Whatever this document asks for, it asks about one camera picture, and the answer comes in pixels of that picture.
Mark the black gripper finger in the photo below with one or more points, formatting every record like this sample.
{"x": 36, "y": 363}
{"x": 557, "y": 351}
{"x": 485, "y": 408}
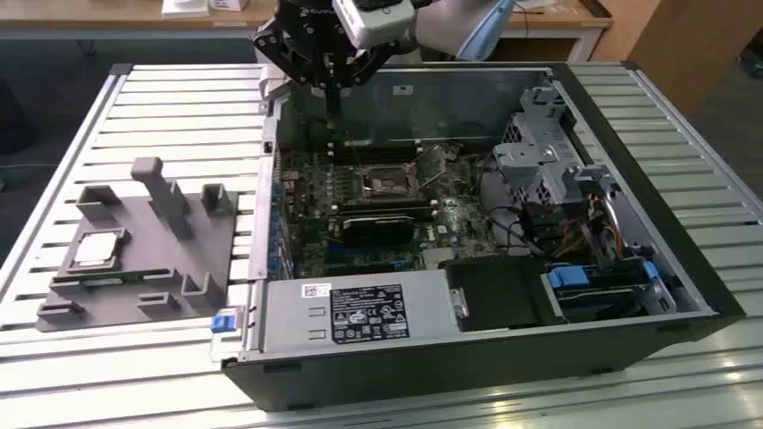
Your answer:
{"x": 367, "y": 67}
{"x": 281, "y": 53}

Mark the thin metal locking lever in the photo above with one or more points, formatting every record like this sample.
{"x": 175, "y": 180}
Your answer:
{"x": 355, "y": 152}

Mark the silver green CPU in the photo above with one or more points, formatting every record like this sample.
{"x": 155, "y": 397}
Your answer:
{"x": 95, "y": 250}

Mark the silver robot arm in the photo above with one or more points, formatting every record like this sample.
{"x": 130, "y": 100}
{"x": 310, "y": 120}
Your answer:
{"x": 441, "y": 27}

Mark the CPU socket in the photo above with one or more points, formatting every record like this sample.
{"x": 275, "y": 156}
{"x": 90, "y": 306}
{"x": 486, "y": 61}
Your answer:
{"x": 387, "y": 183}

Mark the white case sticker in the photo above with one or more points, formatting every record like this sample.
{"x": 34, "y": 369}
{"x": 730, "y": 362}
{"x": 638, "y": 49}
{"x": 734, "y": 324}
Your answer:
{"x": 402, "y": 90}

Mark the white box black print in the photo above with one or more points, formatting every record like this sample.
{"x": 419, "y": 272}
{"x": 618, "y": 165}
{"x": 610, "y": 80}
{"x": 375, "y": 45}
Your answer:
{"x": 230, "y": 4}

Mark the plain white box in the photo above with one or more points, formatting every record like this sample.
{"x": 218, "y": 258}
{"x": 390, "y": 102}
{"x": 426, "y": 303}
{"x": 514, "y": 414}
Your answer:
{"x": 185, "y": 8}

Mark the silver drive cage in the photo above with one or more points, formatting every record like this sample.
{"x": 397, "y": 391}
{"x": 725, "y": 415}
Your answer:
{"x": 537, "y": 147}

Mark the wooden desk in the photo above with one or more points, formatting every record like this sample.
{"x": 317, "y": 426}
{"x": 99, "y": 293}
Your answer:
{"x": 566, "y": 20}

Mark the black graphics card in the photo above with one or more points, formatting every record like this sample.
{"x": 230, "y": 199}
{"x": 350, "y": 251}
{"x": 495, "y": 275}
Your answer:
{"x": 375, "y": 230}

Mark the green motherboard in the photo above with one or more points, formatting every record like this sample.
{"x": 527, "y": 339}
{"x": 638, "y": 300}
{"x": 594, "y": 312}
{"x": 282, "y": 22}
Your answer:
{"x": 465, "y": 223}

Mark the silver chipset heatsink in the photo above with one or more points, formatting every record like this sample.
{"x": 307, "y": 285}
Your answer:
{"x": 437, "y": 255}

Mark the grey parts rack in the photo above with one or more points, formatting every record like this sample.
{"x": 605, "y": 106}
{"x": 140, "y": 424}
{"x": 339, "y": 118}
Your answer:
{"x": 138, "y": 268}

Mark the wooden cabinet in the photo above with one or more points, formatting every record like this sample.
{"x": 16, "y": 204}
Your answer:
{"x": 686, "y": 44}

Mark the black plastic shroud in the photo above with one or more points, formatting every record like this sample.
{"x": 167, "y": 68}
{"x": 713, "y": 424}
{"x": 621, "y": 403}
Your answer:
{"x": 501, "y": 290}

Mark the green RAM stick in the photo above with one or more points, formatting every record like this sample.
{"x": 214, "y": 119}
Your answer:
{"x": 134, "y": 277}

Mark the hard disk in blue carrier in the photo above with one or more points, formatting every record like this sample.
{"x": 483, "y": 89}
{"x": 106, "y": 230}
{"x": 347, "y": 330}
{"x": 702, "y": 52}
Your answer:
{"x": 569, "y": 277}

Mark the silver power supply unit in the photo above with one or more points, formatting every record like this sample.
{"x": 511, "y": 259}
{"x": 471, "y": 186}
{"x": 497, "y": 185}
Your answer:
{"x": 298, "y": 322}

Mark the blue case latch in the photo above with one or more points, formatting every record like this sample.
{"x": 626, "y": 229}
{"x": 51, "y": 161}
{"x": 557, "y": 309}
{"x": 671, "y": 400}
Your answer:
{"x": 223, "y": 322}

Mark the small blue bay latch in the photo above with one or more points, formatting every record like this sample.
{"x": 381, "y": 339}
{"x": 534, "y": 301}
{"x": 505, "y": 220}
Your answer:
{"x": 650, "y": 272}

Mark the black PC case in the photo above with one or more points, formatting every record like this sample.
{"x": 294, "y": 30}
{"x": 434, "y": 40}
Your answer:
{"x": 418, "y": 380}

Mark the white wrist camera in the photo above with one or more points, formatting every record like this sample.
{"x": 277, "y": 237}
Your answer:
{"x": 375, "y": 22}

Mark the black plastic bracket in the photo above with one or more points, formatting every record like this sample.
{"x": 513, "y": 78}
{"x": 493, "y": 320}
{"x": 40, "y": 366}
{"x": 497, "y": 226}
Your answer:
{"x": 539, "y": 219}

